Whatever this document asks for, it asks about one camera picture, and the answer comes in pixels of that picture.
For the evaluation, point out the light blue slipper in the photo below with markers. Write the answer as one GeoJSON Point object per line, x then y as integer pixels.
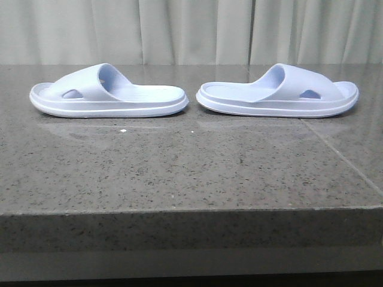
{"type": "Point", "coordinates": [102, 91]}
{"type": "Point", "coordinates": [283, 91]}

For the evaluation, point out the pale green curtain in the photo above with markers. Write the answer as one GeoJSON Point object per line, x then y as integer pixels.
{"type": "Point", "coordinates": [190, 32]}

